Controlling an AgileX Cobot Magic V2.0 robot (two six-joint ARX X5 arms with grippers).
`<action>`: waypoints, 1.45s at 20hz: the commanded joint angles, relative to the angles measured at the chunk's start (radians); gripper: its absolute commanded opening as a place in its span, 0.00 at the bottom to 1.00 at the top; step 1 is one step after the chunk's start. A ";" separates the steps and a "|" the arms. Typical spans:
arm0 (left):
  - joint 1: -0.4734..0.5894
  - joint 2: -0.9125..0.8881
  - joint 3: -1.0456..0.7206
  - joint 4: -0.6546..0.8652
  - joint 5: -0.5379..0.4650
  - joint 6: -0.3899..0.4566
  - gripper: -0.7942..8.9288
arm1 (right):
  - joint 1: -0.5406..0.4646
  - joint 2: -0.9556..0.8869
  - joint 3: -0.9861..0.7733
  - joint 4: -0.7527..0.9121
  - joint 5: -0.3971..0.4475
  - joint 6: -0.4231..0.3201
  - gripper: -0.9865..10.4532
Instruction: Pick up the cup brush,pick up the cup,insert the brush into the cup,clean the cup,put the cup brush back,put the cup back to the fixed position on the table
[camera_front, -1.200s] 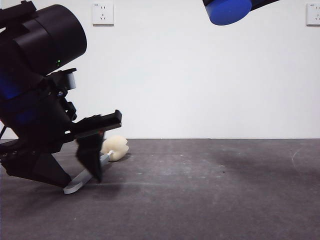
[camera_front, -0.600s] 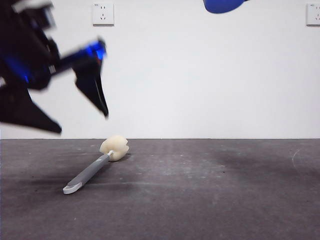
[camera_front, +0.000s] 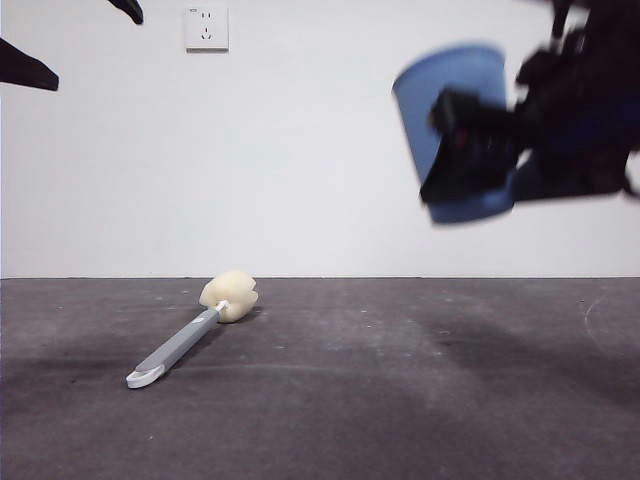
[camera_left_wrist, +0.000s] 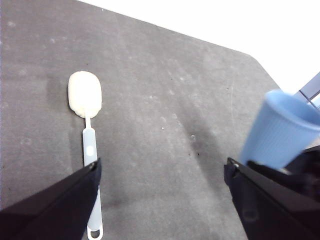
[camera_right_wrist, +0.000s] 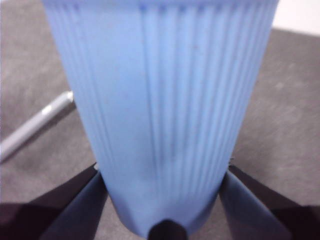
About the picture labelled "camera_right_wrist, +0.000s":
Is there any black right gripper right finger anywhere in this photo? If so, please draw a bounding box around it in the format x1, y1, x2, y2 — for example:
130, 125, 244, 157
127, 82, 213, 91
219, 163, 320, 240

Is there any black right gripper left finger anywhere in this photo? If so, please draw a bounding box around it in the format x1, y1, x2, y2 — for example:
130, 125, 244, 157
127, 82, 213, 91
0, 162, 111, 240

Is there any grey-handled sponge cup brush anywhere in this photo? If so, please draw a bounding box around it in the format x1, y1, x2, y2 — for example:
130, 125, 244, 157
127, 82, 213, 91
0, 90, 75, 164

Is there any blue ribbed plastic cup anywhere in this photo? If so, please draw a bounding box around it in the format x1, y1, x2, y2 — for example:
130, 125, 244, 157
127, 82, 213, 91
41, 0, 280, 239

